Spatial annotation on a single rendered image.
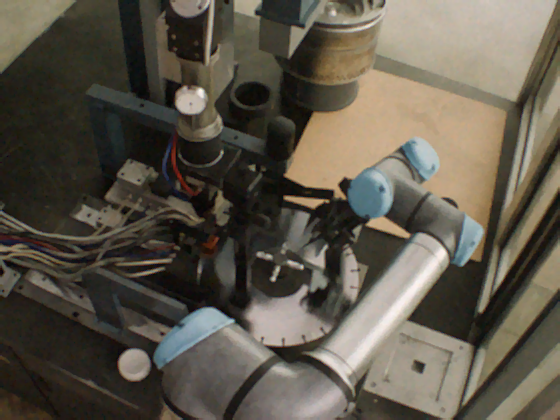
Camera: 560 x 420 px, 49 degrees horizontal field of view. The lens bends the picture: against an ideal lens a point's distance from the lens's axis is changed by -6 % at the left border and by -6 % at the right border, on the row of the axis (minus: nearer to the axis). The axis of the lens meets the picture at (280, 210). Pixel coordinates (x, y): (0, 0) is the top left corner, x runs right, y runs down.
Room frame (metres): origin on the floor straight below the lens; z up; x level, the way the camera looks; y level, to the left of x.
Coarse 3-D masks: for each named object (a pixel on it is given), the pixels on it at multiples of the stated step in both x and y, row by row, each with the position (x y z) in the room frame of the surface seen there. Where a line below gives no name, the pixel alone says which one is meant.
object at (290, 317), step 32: (224, 224) 0.81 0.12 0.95; (288, 224) 0.83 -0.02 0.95; (224, 256) 0.73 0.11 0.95; (256, 256) 0.74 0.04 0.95; (320, 256) 0.75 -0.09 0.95; (352, 256) 0.76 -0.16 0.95; (224, 288) 0.65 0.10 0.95; (256, 288) 0.66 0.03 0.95; (320, 288) 0.67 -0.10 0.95; (352, 288) 0.68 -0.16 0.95; (256, 320) 0.59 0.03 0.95; (288, 320) 0.59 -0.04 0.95; (320, 320) 0.60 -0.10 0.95
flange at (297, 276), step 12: (264, 252) 0.74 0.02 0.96; (276, 252) 0.74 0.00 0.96; (288, 252) 0.75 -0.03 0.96; (264, 264) 0.71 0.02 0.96; (300, 264) 0.72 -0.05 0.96; (252, 276) 0.68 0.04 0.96; (264, 276) 0.68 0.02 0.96; (276, 276) 0.68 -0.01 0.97; (288, 276) 0.69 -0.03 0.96; (300, 276) 0.69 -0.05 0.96; (264, 288) 0.66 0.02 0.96; (276, 288) 0.66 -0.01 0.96; (288, 288) 0.66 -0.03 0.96
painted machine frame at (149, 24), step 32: (128, 0) 1.37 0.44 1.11; (160, 0) 1.34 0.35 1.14; (288, 0) 1.04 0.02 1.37; (320, 0) 1.11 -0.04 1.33; (128, 32) 1.38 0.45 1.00; (224, 32) 0.94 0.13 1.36; (288, 32) 1.04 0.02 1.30; (128, 64) 1.37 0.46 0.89; (160, 64) 1.31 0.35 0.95; (224, 64) 0.94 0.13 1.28; (96, 96) 1.07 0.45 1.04; (128, 96) 1.08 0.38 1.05; (160, 96) 1.31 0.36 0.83; (96, 128) 1.07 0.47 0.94; (160, 128) 1.01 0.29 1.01; (224, 128) 1.00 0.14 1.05; (288, 128) 0.94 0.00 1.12; (256, 160) 0.94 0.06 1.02; (288, 160) 0.93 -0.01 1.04
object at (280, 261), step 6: (258, 252) 0.71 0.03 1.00; (282, 252) 0.72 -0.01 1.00; (270, 258) 0.70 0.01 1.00; (276, 258) 0.70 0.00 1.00; (282, 258) 0.70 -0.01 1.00; (276, 264) 0.69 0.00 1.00; (282, 264) 0.69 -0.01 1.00; (288, 264) 0.69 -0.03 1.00; (294, 264) 0.69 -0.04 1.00; (276, 270) 0.68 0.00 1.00; (282, 270) 0.69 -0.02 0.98
